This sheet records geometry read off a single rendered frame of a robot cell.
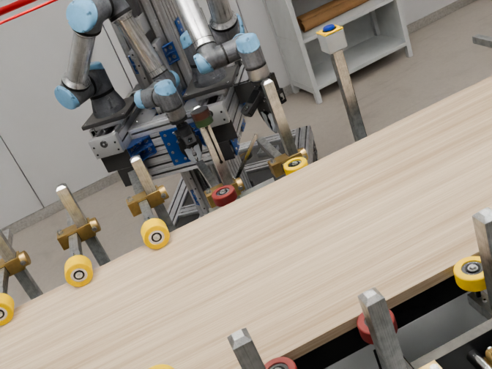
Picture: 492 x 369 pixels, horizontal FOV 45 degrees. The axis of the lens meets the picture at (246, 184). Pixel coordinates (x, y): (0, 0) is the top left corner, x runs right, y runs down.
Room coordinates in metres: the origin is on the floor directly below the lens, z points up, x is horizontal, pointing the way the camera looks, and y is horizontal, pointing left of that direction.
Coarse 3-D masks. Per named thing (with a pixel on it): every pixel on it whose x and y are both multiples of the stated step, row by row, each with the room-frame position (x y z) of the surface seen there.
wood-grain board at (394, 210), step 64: (384, 128) 1.73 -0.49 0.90; (448, 128) 1.57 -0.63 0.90; (256, 192) 1.66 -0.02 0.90; (320, 192) 1.51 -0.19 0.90; (384, 192) 1.38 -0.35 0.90; (448, 192) 1.27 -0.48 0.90; (128, 256) 1.59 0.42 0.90; (192, 256) 1.45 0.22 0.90; (256, 256) 1.33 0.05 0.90; (320, 256) 1.22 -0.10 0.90; (384, 256) 1.12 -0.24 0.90; (448, 256) 1.04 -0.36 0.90; (64, 320) 1.39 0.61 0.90; (128, 320) 1.28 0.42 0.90; (192, 320) 1.18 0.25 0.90; (256, 320) 1.08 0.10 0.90; (320, 320) 1.00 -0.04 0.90
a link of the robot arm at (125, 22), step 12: (120, 0) 2.42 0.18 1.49; (120, 12) 2.40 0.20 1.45; (120, 24) 2.41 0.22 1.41; (132, 24) 2.41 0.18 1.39; (132, 36) 2.40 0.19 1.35; (144, 36) 2.42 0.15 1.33; (132, 48) 2.42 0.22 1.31; (144, 48) 2.39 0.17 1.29; (144, 60) 2.39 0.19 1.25; (156, 60) 2.39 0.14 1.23; (156, 72) 2.38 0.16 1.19; (168, 72) 2.39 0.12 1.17
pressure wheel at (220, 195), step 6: (222, 186) 1.78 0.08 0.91; (228, 186) 1.76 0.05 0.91; (216, 192) 1.75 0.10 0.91; (222, 192) 1.73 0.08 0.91; (228, 192) 1.72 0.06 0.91; (234, 192) 1.72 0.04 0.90; (216, 198) 1.71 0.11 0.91; (222, 198) 1.70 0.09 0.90; (228, 198) 1.70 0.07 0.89; (234, 198) 1.71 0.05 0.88; (216, 204) 1.72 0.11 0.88; (222, 204) 1.70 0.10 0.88
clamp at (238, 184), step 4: (236, 180) 1.85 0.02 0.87; (240, 180) 1.85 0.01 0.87; (220, 184) 1.86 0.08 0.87; (232, 184) 1.83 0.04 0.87; (236, 184) 1.83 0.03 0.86; (240, 184) 1.84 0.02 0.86; (212, 188) 1.86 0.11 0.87; (216, 188) 1.85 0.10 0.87; (236, 188) 1.83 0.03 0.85; (240, 188) 1.83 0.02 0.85; (244, 188) 1.84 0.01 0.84; (204, 192) 1.86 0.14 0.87; (212, 192) 1.84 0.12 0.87; (236, 192) 1.83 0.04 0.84; (240, 192) 1.83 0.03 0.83; (208, 196) 1.82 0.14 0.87; (208, 200) 1.82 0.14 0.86; (212, 200) 1.82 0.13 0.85; (212, 204) 1.82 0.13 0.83
